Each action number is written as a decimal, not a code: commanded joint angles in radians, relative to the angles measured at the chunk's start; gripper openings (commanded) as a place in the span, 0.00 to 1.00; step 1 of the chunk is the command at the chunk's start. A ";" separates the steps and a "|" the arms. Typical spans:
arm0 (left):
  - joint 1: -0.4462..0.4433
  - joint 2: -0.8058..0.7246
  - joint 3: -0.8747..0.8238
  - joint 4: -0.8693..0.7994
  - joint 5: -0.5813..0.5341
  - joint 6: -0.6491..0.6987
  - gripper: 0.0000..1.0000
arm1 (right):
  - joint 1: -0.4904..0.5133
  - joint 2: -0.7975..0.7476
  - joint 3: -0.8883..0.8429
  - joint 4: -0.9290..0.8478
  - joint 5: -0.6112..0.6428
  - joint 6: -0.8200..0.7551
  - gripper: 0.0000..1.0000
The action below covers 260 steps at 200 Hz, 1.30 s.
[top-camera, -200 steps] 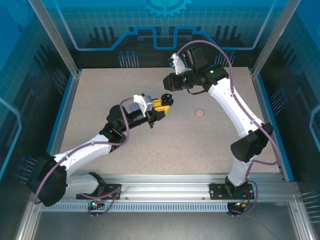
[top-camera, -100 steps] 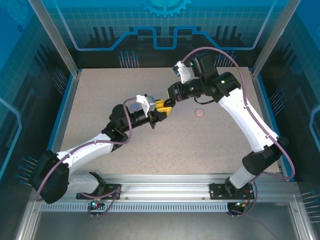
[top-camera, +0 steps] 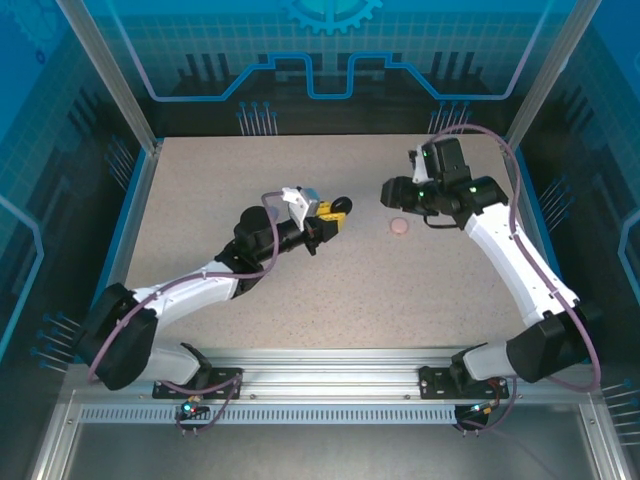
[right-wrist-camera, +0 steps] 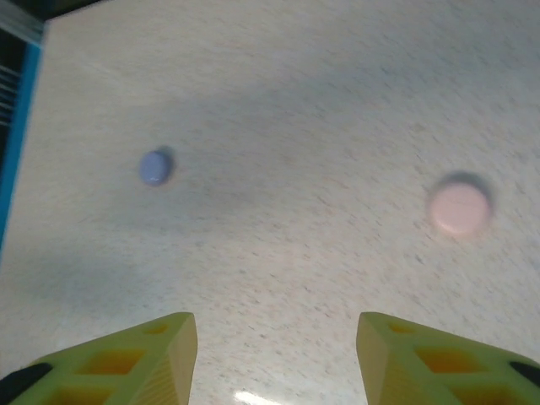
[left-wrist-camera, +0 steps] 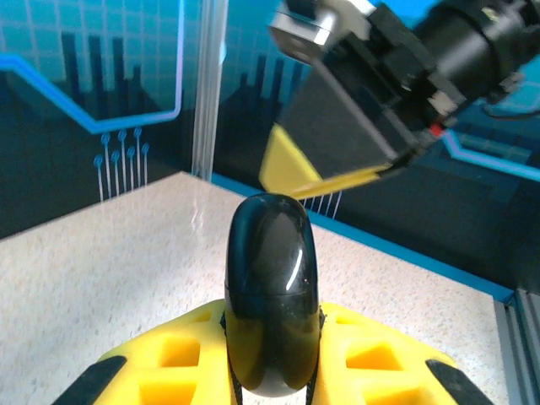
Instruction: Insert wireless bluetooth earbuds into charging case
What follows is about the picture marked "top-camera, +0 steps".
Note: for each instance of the black earbud charging case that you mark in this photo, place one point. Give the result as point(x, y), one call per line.
point(342, 204)

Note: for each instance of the pink earbud charging case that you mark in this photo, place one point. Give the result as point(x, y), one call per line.
point(399, 226)

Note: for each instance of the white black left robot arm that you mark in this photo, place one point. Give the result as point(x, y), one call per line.
point(195, 292)

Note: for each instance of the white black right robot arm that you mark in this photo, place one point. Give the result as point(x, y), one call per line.
point(505, 255)

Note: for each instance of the small LED circuit board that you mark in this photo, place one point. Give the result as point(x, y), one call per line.
point(480, 411)
point(189, 409)

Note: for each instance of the grey metal tray panel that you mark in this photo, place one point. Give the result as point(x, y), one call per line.
point(325, 455)

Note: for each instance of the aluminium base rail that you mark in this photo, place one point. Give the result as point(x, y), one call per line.
point(330, 372)

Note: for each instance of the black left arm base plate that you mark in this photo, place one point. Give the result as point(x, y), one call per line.
point(225, 375)

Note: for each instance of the aluminium frame post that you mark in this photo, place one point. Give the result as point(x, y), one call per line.
point(542, 75)
point(112, 75)

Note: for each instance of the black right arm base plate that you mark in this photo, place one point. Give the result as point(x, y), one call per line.
point(432, 382)

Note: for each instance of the aluminium side rail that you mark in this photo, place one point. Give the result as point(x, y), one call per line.
point(607, 445)
point(52, 445)

